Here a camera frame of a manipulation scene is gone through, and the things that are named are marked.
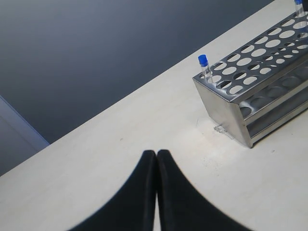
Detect blue-capped test tube one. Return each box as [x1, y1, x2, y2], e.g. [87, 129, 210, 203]
[294, 0, 305, 18]

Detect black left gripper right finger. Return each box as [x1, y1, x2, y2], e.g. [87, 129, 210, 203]
[157, 150, 243, 231]

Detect stainless steel test tube rack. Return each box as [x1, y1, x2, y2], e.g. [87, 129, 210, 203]
[193, 13, 308, 147]

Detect blue-capped tube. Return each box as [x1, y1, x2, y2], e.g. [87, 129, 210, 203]
[198, 54, 214, 83]

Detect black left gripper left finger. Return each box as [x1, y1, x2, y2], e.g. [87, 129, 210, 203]
[71, 150, 157, 231]

